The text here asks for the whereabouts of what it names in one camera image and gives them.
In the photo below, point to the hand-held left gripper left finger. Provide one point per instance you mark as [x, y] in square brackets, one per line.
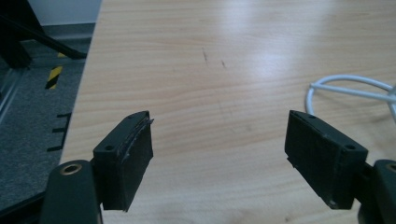
[124, 165]

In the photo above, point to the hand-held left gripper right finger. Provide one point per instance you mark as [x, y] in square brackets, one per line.
[323, 158]

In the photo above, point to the black floor tape marks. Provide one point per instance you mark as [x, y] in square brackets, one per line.
[60, 132]

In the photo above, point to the yellow black striped floor tape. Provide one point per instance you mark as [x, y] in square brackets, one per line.
[54, 77]

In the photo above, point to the black chair base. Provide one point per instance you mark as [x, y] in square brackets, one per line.
[21, 34]

